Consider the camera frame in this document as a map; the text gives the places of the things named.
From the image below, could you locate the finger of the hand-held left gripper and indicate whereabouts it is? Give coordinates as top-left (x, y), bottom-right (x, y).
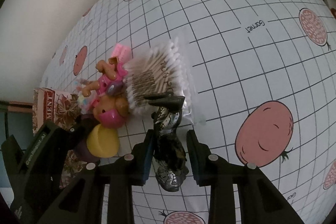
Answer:
top-left (70, 115), bottom-right (99, 147)

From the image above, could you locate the dark cabinet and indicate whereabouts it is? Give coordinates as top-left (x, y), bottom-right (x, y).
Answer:
top-left (0, 101), bottom-right (34, 140)

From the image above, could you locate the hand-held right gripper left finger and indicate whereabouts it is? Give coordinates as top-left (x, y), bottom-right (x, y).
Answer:
top-left (34, 130), bottom-right (155, 224)

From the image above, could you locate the bag of cotton swabs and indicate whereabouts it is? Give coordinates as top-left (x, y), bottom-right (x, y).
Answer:
top-left (123, 36), bottom-right (204, 125)

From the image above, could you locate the black silver wrapper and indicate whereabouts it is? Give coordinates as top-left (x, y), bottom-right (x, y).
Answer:
top-left (144, 92), bottom-right (190, 191)

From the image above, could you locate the pink toy doll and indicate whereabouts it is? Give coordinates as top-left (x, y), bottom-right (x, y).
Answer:
top-left (75, 56), bottom-right (132, 128)

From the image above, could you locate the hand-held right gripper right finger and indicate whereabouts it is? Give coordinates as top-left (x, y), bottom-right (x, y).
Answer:
top-left (186, 130), bottom-right (307, 224)

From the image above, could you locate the pink floral cardboard box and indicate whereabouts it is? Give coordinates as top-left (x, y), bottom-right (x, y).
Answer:
top-left (33, 87), bottom-right (101, 189)

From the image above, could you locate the pink plastic stick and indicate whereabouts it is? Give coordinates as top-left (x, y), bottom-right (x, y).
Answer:
top-left (112, 42), bottom-right (132, 60)

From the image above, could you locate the purple and yellow capsule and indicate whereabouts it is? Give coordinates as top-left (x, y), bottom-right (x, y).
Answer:
top-left (73, 124), bottom-right (121, 163)

